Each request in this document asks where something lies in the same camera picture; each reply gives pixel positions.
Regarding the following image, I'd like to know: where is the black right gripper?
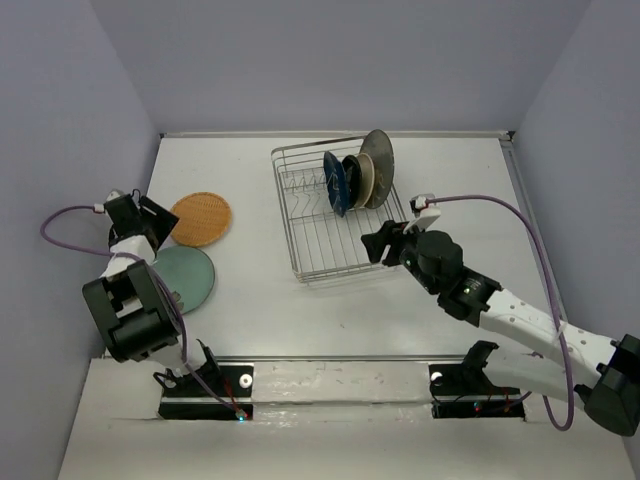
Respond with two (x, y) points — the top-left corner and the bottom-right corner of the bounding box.
(361, 217), (440, 296)

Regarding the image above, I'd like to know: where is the orange woven round plate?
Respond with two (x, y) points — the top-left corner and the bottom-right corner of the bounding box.
(171, 192), (232, 247)

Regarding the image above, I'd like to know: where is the mint green flower plate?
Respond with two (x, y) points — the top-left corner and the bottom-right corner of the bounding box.
(153, 246), (216, 315)

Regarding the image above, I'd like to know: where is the dark blue glazed plate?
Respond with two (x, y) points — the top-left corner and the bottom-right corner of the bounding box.
(323, 151), (351, 217)

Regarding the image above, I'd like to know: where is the glossy black plate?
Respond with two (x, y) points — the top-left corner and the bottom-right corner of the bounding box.
(342, 155), (362, 209)

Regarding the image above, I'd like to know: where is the cream plate with black patch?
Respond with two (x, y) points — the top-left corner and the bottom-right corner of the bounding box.
(354, 152), (375, 208)

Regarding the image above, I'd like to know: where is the grey reindeer pattern plate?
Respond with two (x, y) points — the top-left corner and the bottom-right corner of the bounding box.
(360, 129), (395, 209)

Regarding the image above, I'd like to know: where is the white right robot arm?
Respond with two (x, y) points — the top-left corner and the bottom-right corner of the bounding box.
(361, 221), (639, 437)

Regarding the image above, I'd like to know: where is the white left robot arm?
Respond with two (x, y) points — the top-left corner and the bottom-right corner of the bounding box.
(82, 190), (222, 395)

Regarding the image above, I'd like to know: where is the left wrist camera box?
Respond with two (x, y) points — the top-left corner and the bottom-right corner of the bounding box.
(106, 189), (125, 202)

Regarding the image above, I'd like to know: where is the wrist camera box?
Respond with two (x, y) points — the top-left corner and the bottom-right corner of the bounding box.
(106, 189), (125, 202)
(403, 193), (441, 235)

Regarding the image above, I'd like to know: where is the metal wire dish rack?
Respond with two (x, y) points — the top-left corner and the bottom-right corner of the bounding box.
(271, 135), (406, 283)

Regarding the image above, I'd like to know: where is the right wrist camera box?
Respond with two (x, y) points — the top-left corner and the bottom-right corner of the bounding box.
(403, 193), (441, 235)

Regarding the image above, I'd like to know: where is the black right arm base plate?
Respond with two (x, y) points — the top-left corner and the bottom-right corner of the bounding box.
(429, 363), (525, 420)

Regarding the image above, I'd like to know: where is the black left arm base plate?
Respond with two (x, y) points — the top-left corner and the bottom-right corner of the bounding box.
(153, 362), (254, 422)

